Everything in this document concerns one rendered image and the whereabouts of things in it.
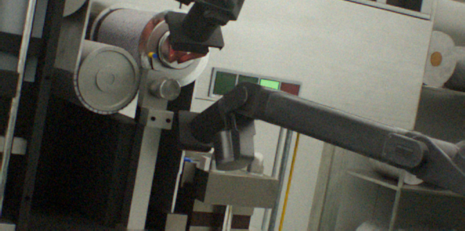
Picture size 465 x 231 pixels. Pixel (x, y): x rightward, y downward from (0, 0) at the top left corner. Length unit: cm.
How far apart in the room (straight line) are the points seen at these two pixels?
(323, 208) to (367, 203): 292
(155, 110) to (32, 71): 25
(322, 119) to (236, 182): 38
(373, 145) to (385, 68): 104
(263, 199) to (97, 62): 43
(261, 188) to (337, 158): 77
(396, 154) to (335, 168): 125
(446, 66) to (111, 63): 355
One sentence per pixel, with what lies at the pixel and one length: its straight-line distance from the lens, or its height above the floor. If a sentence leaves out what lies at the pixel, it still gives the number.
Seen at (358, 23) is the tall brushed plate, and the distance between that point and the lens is 236.
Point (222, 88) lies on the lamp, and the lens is 215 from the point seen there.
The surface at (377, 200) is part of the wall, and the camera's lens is 554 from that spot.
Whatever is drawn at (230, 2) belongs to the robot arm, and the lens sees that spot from 143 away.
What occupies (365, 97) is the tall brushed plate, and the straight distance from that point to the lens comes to 239.
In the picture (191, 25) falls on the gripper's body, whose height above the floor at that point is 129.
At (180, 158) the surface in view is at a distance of 178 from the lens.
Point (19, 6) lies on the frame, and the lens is 152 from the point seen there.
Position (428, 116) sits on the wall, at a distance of 567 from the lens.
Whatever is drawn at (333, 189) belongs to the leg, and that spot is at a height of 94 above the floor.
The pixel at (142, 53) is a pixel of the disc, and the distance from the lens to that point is 170.
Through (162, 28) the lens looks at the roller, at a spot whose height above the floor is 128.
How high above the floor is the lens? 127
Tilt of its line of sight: 3 degrees down
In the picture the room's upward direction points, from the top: 10 degrees clockwise
